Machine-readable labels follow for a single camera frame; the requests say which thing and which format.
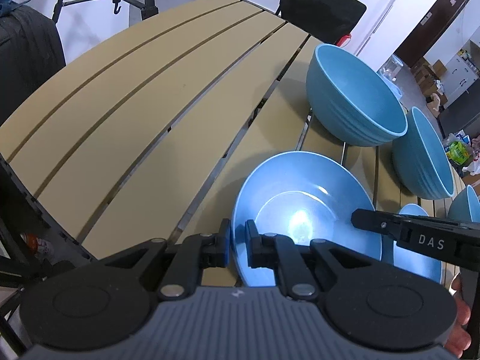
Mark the small blue bowl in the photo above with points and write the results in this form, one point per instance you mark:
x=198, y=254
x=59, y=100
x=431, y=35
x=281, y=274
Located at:
x=465, y=206

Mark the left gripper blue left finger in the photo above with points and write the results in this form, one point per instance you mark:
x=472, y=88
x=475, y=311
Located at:
x=215, y=251

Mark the dark brown door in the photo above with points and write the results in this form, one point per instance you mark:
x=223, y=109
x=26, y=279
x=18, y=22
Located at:
x=431, y=27

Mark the green yellow bag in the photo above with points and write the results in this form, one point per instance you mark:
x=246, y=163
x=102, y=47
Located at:
x=458, y=152

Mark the white cabinet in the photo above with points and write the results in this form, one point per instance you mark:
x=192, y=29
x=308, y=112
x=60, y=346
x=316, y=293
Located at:
x=462, y=71

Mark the blue pet water feeder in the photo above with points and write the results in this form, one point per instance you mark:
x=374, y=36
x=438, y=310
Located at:
x=389, y=71

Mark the black suitcase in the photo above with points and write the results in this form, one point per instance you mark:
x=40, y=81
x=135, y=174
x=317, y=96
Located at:
x=31, y=53

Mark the red plastic bucket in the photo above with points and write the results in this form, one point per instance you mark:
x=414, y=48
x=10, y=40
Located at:
x=344, y=40

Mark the white flat mop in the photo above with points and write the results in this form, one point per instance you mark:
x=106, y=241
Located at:
x=375, y=27

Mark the large blue bowl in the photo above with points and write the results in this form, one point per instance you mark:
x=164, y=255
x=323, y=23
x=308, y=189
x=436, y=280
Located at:
x=351, y=100

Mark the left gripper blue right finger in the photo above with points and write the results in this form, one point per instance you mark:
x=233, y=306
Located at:
x=261, y=249

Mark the medium blue bowl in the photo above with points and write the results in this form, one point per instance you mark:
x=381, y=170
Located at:
x=420, y=161

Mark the medium blue plate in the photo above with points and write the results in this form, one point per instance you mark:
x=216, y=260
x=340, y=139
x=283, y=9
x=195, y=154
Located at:
x=305, y=196

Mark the black folding chair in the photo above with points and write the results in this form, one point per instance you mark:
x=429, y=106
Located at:
x=326, y=20

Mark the right human hand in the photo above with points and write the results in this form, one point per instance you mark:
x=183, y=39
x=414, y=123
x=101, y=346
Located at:
x=459, y=340

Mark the small blue plate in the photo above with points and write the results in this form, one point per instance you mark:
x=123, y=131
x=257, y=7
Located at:
x=416, y=263

